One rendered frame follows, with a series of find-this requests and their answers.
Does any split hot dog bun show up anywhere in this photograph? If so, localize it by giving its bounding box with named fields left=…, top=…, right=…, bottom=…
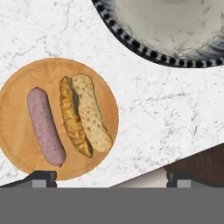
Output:
left=59, top=73, right=114, bottom=158

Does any round orange wooden plate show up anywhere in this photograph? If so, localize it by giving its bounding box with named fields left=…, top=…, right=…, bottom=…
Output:
left=0, top=57, right=120, bottom=182

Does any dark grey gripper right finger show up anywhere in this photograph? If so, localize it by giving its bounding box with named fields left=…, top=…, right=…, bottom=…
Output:
left=165, top=171, right=214, bottom=189

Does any white plate with black-checked rim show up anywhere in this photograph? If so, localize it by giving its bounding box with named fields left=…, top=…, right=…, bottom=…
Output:
left=90, top=0, right=224, bottom=69

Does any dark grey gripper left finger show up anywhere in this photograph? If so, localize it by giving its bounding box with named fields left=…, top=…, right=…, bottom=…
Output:
left=0, top=170, right=58, bottom=189

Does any dark brown wooden cupboard front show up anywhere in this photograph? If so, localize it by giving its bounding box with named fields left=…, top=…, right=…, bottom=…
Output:
left=163, top=142, right=224, bottom=188

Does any pink sausage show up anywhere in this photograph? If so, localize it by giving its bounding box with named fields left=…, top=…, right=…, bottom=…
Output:
left=26, top=87, right=67, bottom=168

